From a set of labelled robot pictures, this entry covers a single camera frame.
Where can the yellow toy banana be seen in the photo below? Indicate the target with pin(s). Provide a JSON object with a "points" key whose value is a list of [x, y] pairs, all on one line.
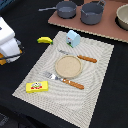
{"points": [[44, 40]]}

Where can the yellow butter box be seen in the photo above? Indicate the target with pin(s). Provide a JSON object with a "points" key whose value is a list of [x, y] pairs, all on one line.
{"points": [[36, 87]]}

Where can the orange bread loaf toy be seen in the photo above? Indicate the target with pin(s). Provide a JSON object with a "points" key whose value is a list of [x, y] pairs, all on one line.
{"points": [[4, 60]]}

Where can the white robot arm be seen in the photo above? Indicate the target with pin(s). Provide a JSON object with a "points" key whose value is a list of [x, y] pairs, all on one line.
{"points": [[10, 47]]}

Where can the round wooden plate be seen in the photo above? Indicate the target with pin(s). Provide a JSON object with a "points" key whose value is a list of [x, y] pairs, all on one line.
{"points": [[68, 66]]}

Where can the beige woven placemat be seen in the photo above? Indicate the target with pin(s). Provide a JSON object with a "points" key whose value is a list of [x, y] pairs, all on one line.
{"points": [[69, 103]]}

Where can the salmon pink board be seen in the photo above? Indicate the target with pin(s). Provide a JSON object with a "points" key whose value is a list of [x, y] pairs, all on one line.
{"points": [[107, 27]]}

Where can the dark grey pot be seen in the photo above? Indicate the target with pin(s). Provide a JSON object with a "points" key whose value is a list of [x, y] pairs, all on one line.
{"points": [[91, 13]]}

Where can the beige bowl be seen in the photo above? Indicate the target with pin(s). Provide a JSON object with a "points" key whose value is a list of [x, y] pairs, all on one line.
{"points": [[122, 14]]}

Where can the fork with wooden handle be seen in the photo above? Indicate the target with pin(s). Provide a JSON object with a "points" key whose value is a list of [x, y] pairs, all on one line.
{"points": [[66, 81]]}

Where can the knife with wooden handle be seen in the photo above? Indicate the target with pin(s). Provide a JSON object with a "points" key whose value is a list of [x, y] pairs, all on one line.
{"points": [[79, 56]]}

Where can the grey pan with handle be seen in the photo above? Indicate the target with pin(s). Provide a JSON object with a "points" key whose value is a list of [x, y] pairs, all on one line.
{"points": [[65, 9]]}

